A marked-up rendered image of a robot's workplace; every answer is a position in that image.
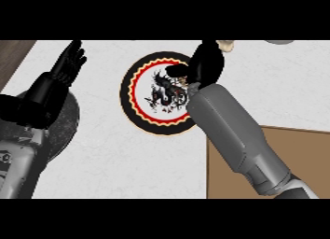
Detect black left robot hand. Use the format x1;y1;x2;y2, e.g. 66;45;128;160
0;39;88;130

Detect grey rounded object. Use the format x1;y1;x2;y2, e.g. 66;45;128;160
262;39;297;46

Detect black red decorated plate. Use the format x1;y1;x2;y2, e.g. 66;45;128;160
117;50;198;136

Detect brown flat board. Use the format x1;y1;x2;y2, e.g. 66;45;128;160
204;124;330;200

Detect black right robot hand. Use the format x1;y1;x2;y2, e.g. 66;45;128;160
164;39;225;91

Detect cream cupcake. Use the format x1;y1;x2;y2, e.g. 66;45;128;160
216;39;237;53

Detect dark grey speckled round tray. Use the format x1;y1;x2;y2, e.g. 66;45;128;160
0;90;80;164

